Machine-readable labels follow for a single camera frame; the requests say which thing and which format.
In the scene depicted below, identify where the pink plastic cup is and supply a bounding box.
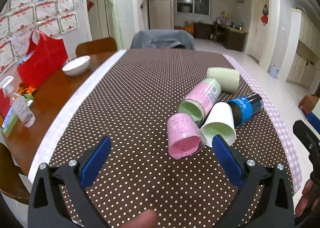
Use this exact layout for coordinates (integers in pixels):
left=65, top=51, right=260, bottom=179
left=167, top=113, right=206, bottom=160

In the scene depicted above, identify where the white paper cup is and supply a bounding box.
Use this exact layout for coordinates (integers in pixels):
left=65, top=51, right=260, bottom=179
left=200, top=102, right=236, bottom=147

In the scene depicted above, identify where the pale green cup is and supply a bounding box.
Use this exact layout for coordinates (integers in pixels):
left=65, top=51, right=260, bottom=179
left=207, top=67, right=240, bottom=93

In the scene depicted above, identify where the right hand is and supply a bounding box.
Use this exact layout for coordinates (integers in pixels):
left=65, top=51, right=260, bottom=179
left=295, top=179, right=314, bottom=217

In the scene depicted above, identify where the left hand thumb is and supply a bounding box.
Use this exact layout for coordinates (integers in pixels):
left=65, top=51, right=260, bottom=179
left=121, top=210, right=157, bottom=228

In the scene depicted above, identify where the brown wooden near chair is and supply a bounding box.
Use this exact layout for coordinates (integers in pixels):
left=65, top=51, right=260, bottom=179
left=0, top=143, right=30, bottom=205

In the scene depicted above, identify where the brown wooden chair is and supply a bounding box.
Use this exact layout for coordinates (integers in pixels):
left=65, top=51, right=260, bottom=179
left=0, top=143, right=30, bottom=205
left=75, top=37, right=118, bottom=57

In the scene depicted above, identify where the blue black can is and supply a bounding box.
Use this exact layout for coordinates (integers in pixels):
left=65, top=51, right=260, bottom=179
left=227, top=92, right=264, bottom=127

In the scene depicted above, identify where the light blue waste bin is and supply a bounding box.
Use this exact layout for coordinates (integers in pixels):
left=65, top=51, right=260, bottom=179
left=267, top=65, right=279, bottom=79

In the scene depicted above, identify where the clear spray bottle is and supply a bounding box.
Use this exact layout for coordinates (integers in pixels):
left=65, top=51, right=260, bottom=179
left=1, top=76, right=35, bottom=128

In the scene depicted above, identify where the pink green glass jar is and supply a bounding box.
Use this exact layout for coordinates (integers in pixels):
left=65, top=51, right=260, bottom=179
left=177, top=77, right=221, bottom=126

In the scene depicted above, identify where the dark wooden desk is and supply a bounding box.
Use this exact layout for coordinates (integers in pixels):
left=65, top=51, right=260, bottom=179
left=194, top=22, right=248, bottom=52

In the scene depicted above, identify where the white ceramic bowl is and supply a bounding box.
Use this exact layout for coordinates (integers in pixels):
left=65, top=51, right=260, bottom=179
left=62, top=56, right=91, bottom=77

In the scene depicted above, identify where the brown polka dot tablecloth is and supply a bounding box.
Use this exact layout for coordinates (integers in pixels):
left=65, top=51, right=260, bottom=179
left=28, top=48, right=303, bottom=228

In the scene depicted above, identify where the red tote bag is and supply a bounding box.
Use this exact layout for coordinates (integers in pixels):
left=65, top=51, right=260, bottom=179
left=17, top=31, right=68, bottom=89

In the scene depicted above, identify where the grey covered chair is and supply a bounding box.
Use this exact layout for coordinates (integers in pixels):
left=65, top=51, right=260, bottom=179
left=130, top=29, right=195, bottom=50

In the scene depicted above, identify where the white refrigerator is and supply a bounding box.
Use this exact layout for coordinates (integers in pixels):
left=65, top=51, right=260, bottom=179
left=148, top=0, right=174, bottom=30

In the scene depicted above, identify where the white wall cabinet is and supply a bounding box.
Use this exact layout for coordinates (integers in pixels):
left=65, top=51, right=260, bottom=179
left=286, top=8, right=319, bottom=87

